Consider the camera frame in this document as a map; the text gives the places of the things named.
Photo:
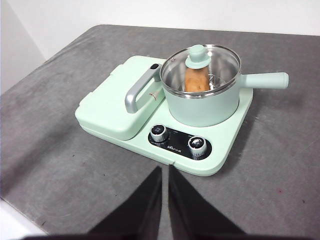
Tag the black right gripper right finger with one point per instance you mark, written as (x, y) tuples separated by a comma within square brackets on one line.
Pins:
[(192, 215)]

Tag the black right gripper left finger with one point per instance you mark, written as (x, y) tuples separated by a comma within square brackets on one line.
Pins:
[(140, 215)]

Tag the brown potato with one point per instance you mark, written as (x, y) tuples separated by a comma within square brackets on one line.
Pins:
[(196, 81)]

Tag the glass lid with green knob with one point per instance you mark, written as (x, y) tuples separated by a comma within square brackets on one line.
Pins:
[(197, 53)]

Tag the silver control knob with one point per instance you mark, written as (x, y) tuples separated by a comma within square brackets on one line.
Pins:
[(197, 146), (159, 132)]

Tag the green breakfast machine base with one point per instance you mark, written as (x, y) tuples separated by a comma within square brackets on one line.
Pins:
[(225, 150)]

